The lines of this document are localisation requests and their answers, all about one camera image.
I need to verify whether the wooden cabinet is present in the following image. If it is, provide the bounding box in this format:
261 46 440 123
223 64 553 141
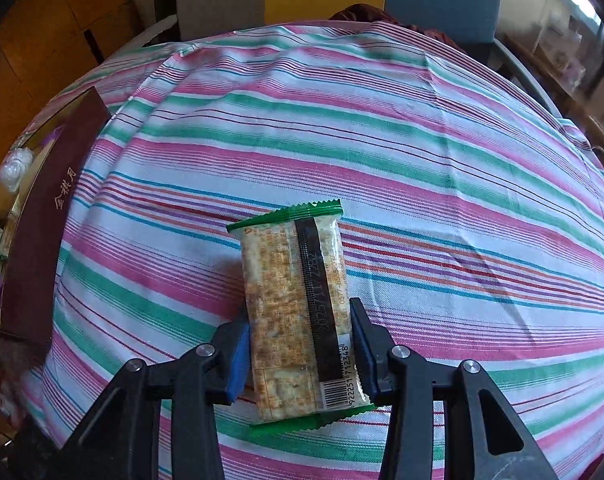
0 0 147 181

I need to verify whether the white printed box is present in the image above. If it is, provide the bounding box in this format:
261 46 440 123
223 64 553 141
534 15 585 68

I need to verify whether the wooden side table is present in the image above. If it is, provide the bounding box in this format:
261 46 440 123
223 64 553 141
502 30 604 161

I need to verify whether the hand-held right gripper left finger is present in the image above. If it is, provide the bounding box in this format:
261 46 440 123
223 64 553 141
62 317 253 480

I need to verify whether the maroon cloth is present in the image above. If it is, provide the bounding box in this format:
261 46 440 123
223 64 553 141
327 4 468 53

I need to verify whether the maroon tin box gold inside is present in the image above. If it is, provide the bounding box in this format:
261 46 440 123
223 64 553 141
0 86 111 346

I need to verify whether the white ball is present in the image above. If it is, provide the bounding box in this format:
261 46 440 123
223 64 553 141
0 149 34 193

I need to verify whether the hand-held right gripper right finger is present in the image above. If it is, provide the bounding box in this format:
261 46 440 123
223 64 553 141
349 297 560 480

